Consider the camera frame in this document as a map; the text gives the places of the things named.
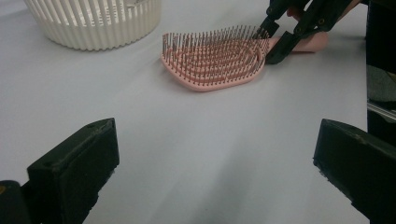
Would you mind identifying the pink hairbrush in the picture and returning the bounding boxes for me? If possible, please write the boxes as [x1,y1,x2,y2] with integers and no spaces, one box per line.
[160,25,330,92]

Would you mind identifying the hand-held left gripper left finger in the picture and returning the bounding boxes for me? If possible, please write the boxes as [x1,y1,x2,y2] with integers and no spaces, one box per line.
[21,117,120,224]

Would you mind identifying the white ribbed plastic basket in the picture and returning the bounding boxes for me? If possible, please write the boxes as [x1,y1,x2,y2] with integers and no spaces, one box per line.
[22,0,163,51]

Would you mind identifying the grey metal rail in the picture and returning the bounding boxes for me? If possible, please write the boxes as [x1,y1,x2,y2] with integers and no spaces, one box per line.
[366,102,396,123]

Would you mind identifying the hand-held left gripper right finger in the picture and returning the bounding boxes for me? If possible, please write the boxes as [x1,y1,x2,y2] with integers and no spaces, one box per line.
[312,118,396,224]

